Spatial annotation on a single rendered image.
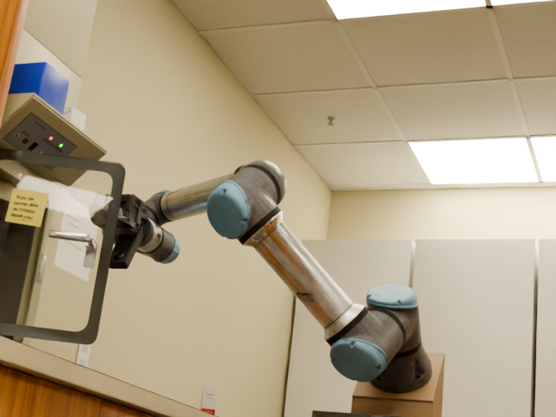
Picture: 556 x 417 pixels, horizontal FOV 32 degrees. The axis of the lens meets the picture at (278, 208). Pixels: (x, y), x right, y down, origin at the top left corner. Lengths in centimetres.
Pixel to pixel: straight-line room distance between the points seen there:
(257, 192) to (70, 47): 68
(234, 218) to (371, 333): 38
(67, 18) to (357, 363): 112
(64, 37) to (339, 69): 206
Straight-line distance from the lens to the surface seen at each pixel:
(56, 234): 203
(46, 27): 243
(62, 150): 231
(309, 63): 430
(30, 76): 223
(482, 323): 486
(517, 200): 550
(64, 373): 192
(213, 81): 427
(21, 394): 187
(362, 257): 508
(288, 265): 209
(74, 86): 251
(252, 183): 211
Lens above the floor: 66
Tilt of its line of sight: 19 degrees up
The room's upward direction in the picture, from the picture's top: 7 degrees clockwise
